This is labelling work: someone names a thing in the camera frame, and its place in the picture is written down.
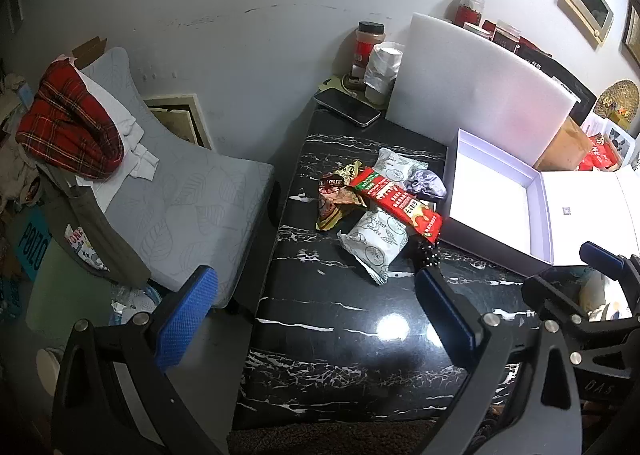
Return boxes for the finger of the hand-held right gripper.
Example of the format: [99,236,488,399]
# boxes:
[521,268,590,332]
[579,241,640,296]

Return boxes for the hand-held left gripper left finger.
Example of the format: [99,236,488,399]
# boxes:
[50,265,226,455]

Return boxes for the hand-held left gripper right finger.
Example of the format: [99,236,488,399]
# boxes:
[414,266,586,455]

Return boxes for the black polka dot hair clip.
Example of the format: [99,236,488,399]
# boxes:
[412,240,441,270]

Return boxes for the white snack packet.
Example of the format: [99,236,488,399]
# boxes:
[372,148,430,188]
[337,209,408,286]

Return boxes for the lavender gift box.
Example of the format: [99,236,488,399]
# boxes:
[439,129,640,267]

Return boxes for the red snack packet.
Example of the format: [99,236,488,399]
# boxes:
[349,168,443,243]

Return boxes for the purple satin pouch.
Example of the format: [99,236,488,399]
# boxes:
[404,169,447,201]

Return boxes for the gold brown snack packet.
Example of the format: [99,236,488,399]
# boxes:
[315,160,368,232]

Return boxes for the clear plastic bag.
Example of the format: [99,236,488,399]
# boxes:
[110,282,163,326]

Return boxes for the printed white leaflet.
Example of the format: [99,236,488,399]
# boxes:
[582,112,640,168]

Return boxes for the brown paper bag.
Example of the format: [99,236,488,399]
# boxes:
[535,116,593,172]

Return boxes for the light green bin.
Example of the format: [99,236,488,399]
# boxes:
[26,240,118,351]

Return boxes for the woven basket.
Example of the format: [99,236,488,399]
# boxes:
[594,79,640,123]

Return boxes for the teal sign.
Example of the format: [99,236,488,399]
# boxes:
[7,220,53,281]

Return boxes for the white cloth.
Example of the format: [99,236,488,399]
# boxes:
[75,68,161,181]

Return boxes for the black bag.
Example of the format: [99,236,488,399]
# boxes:
[515,45,598,123]

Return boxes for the cream framed picture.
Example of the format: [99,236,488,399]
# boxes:
[142,94,213,151]

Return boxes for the white foam board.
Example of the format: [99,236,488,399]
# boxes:
[387,12,581,156]

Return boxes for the red foil bag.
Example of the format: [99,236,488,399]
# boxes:
[517,36,553,58]

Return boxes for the gold framed picture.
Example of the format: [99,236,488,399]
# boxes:
[622,5,640,61]

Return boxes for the red plaid cloth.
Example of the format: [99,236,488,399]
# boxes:
[16,59,125,181]

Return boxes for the pile of beige clothes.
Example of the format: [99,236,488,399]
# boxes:
[0,70,46,216]

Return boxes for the black smartphone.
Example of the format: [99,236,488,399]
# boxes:
[314,88,383,127]

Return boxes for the clear jar with dark contents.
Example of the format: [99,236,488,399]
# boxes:
[492,20,522,52]

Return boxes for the white lidded jar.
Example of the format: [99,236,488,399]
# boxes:
[462,21,493,40]

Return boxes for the green mat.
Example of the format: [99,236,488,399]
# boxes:
[321,75,388,108]

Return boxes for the white wrapped bag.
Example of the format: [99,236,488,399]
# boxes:
[363,41,406,106]

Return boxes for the clear jar with red contents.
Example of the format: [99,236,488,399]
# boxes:
[454,0,486,27]

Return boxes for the spice jar with black lid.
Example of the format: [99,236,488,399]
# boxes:
[350,21,386,81]

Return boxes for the cardboard box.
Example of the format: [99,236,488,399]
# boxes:
[71,36,108,67]

